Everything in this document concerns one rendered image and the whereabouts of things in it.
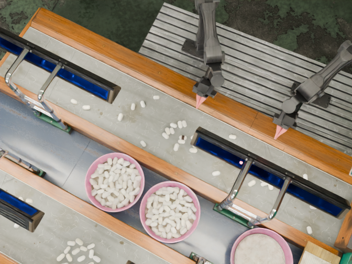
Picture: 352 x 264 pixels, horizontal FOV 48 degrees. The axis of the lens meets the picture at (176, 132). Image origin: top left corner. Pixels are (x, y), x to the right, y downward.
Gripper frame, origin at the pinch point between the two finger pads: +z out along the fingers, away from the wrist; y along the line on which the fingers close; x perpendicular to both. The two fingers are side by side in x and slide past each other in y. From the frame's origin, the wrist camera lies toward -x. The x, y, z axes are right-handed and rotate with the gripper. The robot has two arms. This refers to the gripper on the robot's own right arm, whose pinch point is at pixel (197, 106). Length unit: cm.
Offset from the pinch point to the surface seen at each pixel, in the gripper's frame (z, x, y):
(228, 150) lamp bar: -2.0, -31.4, 20.5
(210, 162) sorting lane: 20.5, -2.8, 16.5
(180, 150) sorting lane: 21.8, -3.8, 1.8
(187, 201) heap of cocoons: 37.2, -15.3, 15.4
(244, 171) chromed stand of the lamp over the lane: 0.4, -35.9, 29.1
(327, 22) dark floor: -46, 152, 46
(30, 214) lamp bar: 39, -66, -31
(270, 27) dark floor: -28, 137, 10
